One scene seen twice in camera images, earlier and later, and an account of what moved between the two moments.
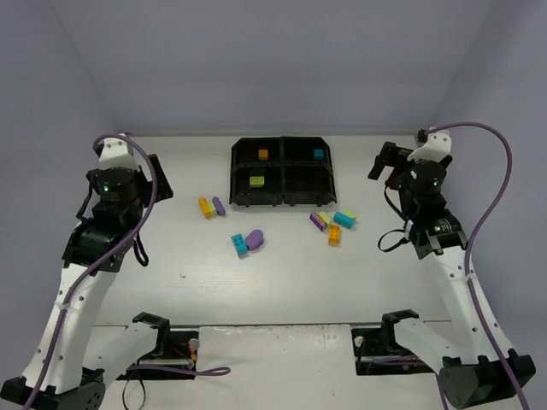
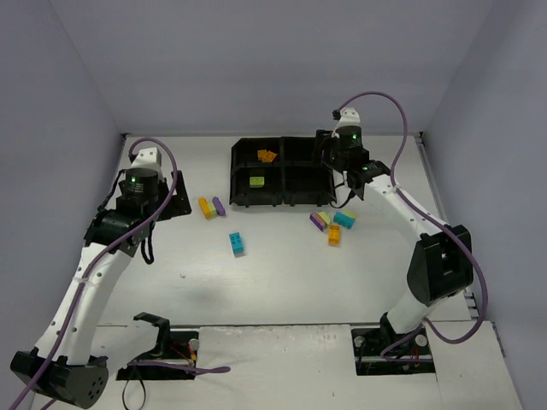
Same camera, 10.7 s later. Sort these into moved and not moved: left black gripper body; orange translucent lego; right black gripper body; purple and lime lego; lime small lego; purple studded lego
Moved: right black gripper body; left black gripper body
Not moved: lime small lego; purple studded lego; purple and lime lego; orange translucent lego
